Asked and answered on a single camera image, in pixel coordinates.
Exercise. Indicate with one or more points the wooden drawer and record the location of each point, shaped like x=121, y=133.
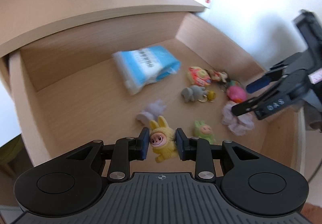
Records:
x=68, y=91

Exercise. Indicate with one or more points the grey elephant toy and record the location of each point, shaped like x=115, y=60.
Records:
x=194, y=93

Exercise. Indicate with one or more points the blue tissue pack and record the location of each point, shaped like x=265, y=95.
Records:
x=145, y=66

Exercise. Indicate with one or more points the lavender plush bunny toy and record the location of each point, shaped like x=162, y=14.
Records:
x=151, y=112

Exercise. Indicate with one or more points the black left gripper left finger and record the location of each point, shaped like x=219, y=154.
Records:
x=124, y=151

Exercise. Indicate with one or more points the green bunny figure toy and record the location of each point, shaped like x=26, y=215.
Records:
x=204, y=131

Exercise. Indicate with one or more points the pink pig toy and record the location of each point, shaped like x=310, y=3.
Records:
x=236, y=92

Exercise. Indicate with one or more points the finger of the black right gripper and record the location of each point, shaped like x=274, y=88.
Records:
x=263, y=106
x=274, y=74

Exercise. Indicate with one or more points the golden bell keychain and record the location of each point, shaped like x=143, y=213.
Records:
x=209, y=96

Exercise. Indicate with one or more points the cartoon boy keychain figure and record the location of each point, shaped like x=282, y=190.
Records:
x=217, y=76

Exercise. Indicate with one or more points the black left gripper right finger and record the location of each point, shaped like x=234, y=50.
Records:
x=201, y=152

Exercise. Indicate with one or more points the yellow bunny figure toy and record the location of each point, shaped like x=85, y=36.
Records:
x=162, y=140

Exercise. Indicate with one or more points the red yellow toy camera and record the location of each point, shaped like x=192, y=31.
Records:
x=198, y=76

